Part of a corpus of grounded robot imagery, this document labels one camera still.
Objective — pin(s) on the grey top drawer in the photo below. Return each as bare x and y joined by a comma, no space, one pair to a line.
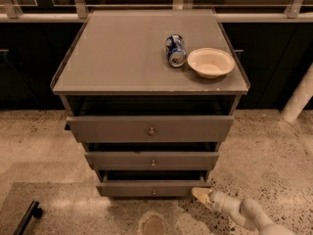
150,129

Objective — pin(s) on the white paper bowl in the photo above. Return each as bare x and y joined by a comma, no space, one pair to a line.
211,63

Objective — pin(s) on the blue crushed soda can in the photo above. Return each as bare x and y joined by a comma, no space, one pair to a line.
175,50

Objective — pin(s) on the black bar on floor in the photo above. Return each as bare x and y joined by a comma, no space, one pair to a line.
33,211

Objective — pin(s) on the metal railing frame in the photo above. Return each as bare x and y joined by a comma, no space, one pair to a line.
225,11

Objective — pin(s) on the grey drawer cabinet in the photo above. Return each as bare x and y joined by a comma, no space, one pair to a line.
118,68

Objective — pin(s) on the grey bottom drawer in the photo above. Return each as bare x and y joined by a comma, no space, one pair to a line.
151,184

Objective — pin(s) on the grey drawer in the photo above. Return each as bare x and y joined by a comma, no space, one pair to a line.
152,160
151,184
150,129

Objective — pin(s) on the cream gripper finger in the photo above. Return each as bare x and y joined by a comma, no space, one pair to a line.
202,195

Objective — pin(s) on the grey middle drawer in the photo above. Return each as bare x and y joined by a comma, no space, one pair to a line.
152,160

